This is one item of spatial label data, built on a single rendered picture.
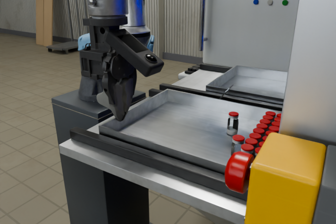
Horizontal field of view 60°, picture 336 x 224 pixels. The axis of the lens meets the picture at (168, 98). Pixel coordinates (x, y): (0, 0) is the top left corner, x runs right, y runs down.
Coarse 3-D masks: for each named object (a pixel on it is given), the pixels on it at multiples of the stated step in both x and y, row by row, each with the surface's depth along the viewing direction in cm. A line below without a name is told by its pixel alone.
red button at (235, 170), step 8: (240, 152) 29; (232, 160) 28; (240, 160) 28; (248, 160) 28; (232, 168) 28; (240, 168) 28; (248, 168) 29; (224, 176) 29; (232, 176) 28; (240, 176) 27; (248, 176) 28; (232, 184) 28; (240, 184) 28; (240, 192) 28
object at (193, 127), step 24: (168, 96) 78; (192, 96) 74; (144, 120) 67; (168, 120) 67; (192, 120) 67; (216, 120) 67; (240, 120) 67; (144, 144) 52; (168, 144) 57; (192, 144) 57; (216, 144) 57; (216, 168) 45
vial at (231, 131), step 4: (228, 116) 60; (232, 116) 59; (236, 116) 59; (228, 120) 60; (232, 120) 59; (236, 120) 59; (228, 124) 60; (232, 124) 59; (236, 124) 59; (228, 128) 60; (232, 128) 60; (236, 128) 60; (228, 132) 60; (232, 132) 60; (236, 132) 60
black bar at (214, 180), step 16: (80, 128) 59; (96, 144) 56; (112, 144) 53; (128, 144) 53; (144, 160) 50; (160, 160) 48; (176, 160) 48; (192, 176) 46; (208, 176) 44; (224, 192) 44
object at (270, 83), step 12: (228, 72) 95; (240, 72) 101; (252, 72) 99; (264, 72) 97; (276, 72) 95; (216, 84) 87; (228, 84) 92; (240, 84) 92; (252, 84) 92; (264, 84) 92; (276, 84) 92; (240, 96) 76; (252, 96) 75; (264, 96) 73; (276, 96) 82
